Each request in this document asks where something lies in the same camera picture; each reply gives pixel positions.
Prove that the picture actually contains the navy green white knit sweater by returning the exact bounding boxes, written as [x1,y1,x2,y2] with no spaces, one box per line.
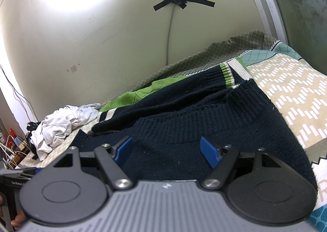
[72,65,316,185]

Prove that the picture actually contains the person's left hand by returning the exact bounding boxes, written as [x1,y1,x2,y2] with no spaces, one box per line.
[0,196,27,230]

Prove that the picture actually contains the cluttered bedside items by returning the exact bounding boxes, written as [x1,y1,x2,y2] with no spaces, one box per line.
[1,129,31,170]

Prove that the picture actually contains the dark patterned garment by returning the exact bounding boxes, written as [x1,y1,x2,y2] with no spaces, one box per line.
[26,121,40,160]

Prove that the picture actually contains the white crumpled shirt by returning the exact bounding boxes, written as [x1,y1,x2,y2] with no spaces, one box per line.
[30,103,101,161]

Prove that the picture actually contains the patterned beige bed sheet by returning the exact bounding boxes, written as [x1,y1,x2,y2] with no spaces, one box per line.
[19,32,326,231]

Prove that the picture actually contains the thin wires on wall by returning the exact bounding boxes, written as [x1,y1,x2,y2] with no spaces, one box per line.
[0,64,39,123]

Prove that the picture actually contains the grey wall cable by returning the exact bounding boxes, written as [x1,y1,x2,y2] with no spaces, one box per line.
[165,4,177,67]

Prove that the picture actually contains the aluminium window frame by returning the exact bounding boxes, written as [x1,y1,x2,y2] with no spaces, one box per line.
[254,0,288,44]

